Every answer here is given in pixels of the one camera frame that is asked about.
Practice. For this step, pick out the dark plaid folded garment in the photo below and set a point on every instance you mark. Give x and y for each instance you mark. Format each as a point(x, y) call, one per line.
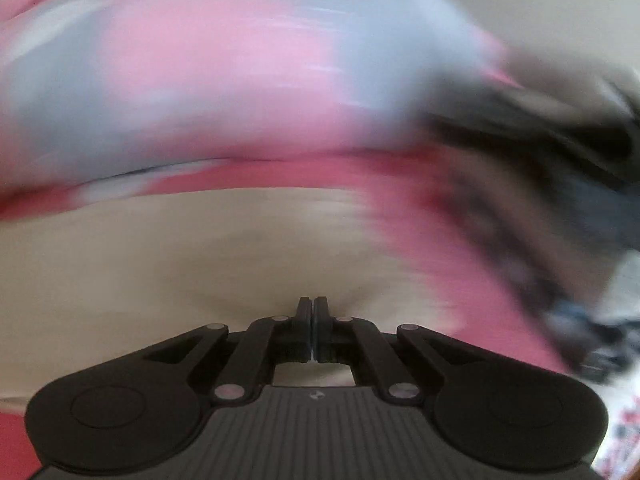
point(525, 260)

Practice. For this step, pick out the pink floral bed blanket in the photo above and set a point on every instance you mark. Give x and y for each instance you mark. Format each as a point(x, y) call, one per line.
point(410, 200)

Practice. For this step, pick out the beige pants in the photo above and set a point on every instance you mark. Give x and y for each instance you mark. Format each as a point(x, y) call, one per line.
point(175, 250)

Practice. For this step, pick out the pink grey floral quilt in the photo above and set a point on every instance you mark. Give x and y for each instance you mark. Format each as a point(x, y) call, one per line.
point(225, 75)

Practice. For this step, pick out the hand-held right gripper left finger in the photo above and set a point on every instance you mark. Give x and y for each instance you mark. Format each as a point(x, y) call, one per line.
point(306, 332)

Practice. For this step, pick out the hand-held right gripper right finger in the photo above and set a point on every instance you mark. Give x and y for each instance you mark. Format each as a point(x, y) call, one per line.
point(320, 332)

